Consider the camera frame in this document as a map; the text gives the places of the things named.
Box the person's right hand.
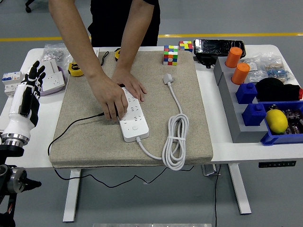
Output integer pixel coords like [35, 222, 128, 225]
[89, 72, 130, 122]

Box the person's left hand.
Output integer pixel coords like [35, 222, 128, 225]
[111, 68, 147, 103]

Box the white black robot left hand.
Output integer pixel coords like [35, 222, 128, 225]
[2, 60, 46, 137]

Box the black plug adapter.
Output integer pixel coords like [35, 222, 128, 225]
[101, 103, 120, 119]

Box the black plug cord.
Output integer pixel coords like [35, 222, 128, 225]
[47, 113, 195, 189]

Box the white power strip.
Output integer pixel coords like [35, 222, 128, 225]
[117, 87, 150, 143]

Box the grey-brown mat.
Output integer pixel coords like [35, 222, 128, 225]
[48, 50, 214, 169]

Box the white circuit breaker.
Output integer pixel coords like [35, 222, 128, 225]
[1, 71, 26, 97]

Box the purple plate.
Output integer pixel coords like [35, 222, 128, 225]
[39, 66, 66, 97]

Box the yellow tape measure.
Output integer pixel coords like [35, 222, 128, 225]
[67, 61, 85, 78]

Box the large colourful puzzle cube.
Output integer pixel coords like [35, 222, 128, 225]
[162, 44, 178, 66]

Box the white socket back panel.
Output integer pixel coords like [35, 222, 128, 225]
[39, 59, 59, 77]

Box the person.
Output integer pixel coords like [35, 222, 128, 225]
[88, 0, 161, 47]

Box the small colourful puzzle cube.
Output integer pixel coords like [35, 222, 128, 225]
[178, 40, 193, 52]

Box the plastic bag of metal parts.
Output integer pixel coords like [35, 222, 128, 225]
[42, 43, 74, 64]

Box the white table leg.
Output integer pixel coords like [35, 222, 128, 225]
[228, 163, 251, 215]
[62, 168, 81, 223]

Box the black glossy phone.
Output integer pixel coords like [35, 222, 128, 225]
[193, 39, 246, 57]

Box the orange cylinder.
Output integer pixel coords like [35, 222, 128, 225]
[231, 62, 250, 85]
[224, 46, 242, 68]

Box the black office chair base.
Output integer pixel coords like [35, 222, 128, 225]
[25, 0, 36, 14]

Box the grey stepped block base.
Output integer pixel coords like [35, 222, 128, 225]
[213, 56, 269, 144]

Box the blue square block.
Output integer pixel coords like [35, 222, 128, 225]
[235, 82, 258, 105]
[241, 103, 267, 126]

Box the clear bag of small parts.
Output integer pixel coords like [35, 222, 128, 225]
[241, 56, 268, 83]

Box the black cloth with red patch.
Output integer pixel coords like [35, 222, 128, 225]
[255, 77, 303, 102]

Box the plastic bag of clips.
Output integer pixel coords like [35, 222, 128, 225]
[264, 53, 295, 85]

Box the yellow lemon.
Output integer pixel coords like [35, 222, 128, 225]
[265, 109, 289, 134]

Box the blue plastic bin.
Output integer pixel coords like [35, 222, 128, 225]
[260, 100, 303, 146]

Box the black table control panel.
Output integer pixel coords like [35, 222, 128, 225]
[258, 160, 297, 168]

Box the black strap loop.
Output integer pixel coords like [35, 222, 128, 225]
[100, 51, 110, 66]

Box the white power strip cord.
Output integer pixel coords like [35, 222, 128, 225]
[136, 73, 190, 171]

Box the white wall socket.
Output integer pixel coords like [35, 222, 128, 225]
[42, 72, 66, 92]

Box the black hanging cable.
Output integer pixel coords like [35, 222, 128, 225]
[214, 164, 223, 227]

